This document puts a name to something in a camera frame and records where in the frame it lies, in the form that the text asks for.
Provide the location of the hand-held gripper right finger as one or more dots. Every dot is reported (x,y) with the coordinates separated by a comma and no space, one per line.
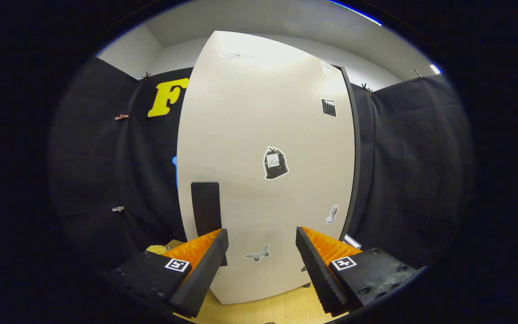
(319,274)

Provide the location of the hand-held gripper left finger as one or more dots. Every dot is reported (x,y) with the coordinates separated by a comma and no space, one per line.
(207,270)

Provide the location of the yellow pineapple plush toy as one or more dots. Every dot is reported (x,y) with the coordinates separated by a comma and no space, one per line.
(155,249)

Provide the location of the grey cabinet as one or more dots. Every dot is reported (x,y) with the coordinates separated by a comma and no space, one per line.
(356,157)

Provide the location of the black backdrop cloth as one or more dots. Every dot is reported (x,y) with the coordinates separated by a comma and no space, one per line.
(92,162)

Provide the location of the brown clip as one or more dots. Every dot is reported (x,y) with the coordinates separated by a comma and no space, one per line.
(122,117)

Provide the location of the dark clip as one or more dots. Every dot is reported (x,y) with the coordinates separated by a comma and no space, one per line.
(144,77)
(366,88)

